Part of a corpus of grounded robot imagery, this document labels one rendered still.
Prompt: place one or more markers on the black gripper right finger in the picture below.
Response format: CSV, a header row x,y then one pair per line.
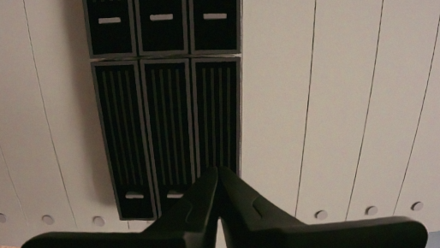
x,y
250,220

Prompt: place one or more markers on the white equipment rack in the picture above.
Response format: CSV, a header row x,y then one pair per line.
x,y
340,114

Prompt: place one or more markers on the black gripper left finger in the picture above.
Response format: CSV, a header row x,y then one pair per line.
x,y
196,212

